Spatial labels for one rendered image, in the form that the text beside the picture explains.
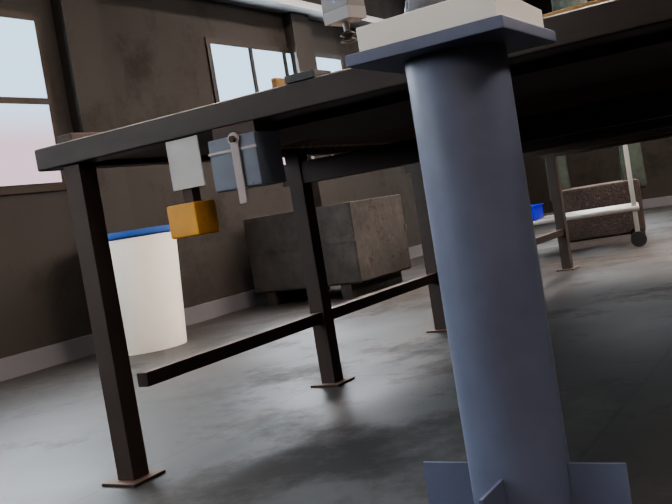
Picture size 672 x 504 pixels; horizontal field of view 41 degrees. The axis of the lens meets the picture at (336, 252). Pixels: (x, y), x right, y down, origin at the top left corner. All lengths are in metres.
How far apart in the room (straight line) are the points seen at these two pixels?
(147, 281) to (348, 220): 1.68
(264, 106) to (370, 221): 4.43
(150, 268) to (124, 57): 1.74
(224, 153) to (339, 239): 4.23
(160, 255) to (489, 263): 3.87
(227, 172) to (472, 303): 0.81
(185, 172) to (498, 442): 1.06
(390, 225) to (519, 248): 5.19
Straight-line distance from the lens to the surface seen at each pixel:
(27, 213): 5.47
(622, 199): 8.32
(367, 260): 6.31
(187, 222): 2.15
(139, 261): 5.14
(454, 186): 1.44
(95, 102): 5.88
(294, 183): 3.24
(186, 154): 2.17
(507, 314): 1.45
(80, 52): 5.90
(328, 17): 2.23
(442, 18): 1.41
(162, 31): 6.68
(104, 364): 2.46
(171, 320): 5.24
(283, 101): 1.99
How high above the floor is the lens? 0.63
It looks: 3 degrees down
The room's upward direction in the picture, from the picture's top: 9 degrees counter-clockwise
